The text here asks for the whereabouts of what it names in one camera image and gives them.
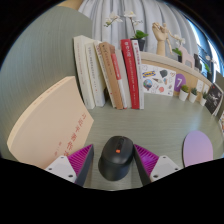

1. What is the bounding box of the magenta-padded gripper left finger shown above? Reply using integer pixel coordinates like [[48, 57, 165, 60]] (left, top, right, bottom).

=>
[[44, 143, 95, 187]]

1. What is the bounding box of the white orchid in dark pot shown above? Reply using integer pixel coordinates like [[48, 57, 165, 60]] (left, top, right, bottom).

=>
[[172, 34, 186, 63], [203, 54, 213, 81]]

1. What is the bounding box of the black wooden horse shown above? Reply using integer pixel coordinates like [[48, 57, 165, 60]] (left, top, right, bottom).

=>
[[193, 53, 203, 71]]

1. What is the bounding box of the brown kraft book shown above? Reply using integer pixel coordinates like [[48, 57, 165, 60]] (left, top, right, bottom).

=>
[[98, 41, 124, 110]]

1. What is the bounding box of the small plant in white pot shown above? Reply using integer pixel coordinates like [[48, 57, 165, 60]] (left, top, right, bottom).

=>
[[199, 91, 209, 107], [188, 87, 198, 104], [178, 84, 190, 102]]

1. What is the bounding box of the white sticker collage card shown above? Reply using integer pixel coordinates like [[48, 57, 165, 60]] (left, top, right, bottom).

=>
[[141, 63, 177, 98]]

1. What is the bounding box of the black computer mouse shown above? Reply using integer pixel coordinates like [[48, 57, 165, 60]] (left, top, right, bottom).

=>
[[97, 135, 135, 182]]

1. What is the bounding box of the thick white book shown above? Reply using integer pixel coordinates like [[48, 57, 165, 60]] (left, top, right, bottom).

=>
[[73, 34, 96, 110]]

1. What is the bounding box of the purple round mouse pad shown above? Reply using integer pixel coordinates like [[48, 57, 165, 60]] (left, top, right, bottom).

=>
[[182, 130, 214, 168]]

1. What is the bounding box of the purple round number sign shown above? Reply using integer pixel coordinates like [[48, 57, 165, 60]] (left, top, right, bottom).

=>
[[173, 73, 187, 93]]

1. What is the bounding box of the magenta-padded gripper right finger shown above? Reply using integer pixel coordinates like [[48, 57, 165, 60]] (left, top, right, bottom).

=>
[[132, 143, 182, 186]]

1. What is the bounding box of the wooden hand model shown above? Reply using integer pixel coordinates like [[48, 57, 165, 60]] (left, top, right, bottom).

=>
[[151, 22, 171, 57]]

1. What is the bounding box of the black cover magazine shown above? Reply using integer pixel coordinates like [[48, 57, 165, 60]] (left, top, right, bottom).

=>
[[204, 82, 224, 117]]

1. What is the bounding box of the white orchid in black pot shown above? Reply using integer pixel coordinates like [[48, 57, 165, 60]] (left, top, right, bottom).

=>
[[103, 10, 149, 52]]

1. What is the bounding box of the pink wooden horse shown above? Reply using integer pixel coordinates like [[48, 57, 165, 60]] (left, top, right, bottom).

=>
[[178, 44, 196, 69]]

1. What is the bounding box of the colourful sticker sheet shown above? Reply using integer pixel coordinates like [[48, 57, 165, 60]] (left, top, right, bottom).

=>
[[218, 111, 224, 134]]

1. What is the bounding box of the grey pleated curtain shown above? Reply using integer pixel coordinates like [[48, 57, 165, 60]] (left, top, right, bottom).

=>
[[78, 0, 201, 61]]

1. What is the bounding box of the beige paperback book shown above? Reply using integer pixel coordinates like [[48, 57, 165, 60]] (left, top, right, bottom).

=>
[[6, 75, 95, 170]]

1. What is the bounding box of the small red-spined book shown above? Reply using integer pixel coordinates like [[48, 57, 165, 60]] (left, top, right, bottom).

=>
[[109, 52, 128, 109]]

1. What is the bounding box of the wooden artist mannequin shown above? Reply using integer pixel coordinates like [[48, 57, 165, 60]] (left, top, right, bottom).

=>
[[165, 29, 185, 48]]

